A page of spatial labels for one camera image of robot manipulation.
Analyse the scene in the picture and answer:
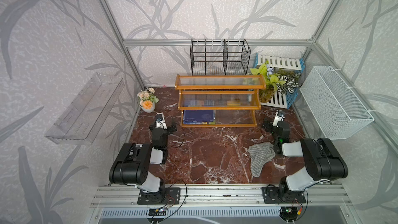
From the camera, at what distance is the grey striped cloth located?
2.69 ft

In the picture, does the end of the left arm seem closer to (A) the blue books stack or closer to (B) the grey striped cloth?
(A) the blue books stack

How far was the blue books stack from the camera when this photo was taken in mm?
985

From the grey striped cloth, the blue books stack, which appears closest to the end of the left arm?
the blue books stack

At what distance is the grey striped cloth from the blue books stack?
0.29 m
